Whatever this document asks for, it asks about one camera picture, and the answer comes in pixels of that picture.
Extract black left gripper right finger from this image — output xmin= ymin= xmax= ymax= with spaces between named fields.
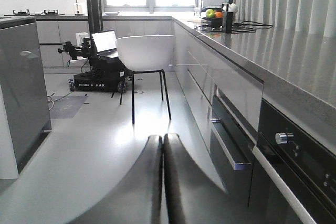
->
xmin=163 ymin=133 xmax=263 ymax=223

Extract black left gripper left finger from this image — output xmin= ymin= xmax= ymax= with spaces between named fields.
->
xmin=71 ymin=135 xmax=162 ymax=223

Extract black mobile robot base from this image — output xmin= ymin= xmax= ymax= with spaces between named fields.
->
xmin=58 ymin=0 xmax=130 ymax=93

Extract green apple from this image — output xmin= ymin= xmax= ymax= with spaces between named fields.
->
xmin=205 ymin=9 xmax=215 ymax=19

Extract black built-in oven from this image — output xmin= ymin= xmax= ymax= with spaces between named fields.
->
xmin=249 ymin=100 xmax=335 ymax=223

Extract grey floor mat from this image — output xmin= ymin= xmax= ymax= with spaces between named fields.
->
xmin=50 ymin=95 xmax=88 ymax=119

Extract grey counter cabinets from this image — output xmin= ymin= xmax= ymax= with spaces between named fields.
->
xmin=37 ymin=21 xmax=335 ymax=208

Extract white shell chair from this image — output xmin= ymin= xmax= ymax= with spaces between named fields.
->
xmin=116 ymin=35 xmax=176 ymax=124

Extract open laptop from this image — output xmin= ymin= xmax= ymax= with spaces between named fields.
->
xmin=91 ymin=30 xmax=117 ymax=56

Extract black fruit tray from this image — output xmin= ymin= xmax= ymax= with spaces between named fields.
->
xmin=201 ymin=17 xmax=223 ymax=28

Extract black cylindrical bottle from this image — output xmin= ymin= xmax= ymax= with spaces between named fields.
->
xmin=222 ymin=12 xmax=234 ymax=34

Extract orange fruit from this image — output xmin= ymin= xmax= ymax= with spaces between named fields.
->
xmin=214 ymin=12 xmax=223 ymax=19

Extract black gas stove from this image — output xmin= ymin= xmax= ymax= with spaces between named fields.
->
xmin=3 ymin=9 xmax=64 ymax=16

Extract black power cable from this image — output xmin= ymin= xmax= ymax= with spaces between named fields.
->
xmin=194 ymin=20 xmax=274 ymax=34

